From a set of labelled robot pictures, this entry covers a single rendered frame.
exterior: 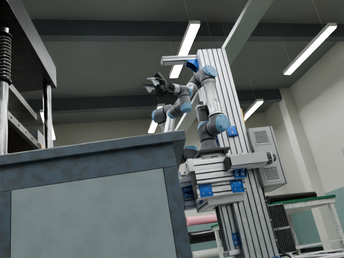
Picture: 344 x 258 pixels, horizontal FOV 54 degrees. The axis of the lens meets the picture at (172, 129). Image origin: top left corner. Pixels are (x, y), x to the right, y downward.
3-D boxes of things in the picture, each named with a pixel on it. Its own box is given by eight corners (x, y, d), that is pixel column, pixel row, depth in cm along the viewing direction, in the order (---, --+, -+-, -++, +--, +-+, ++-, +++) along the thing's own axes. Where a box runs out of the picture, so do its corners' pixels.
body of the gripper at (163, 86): (161, 88, 217) (176, 91, 224) (158, 78, 221) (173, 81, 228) (155, 95, 222) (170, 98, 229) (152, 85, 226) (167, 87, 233)
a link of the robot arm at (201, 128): (208, 143, 256) (205, 127, 261) (220, 137, 247) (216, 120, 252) (196, 143, 250) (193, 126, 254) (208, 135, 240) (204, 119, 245)
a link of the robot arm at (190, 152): (196, 157, 286) (193, 142, 291) (183, 162, 292) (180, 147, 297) (202, 159, 296) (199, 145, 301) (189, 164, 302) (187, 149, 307)
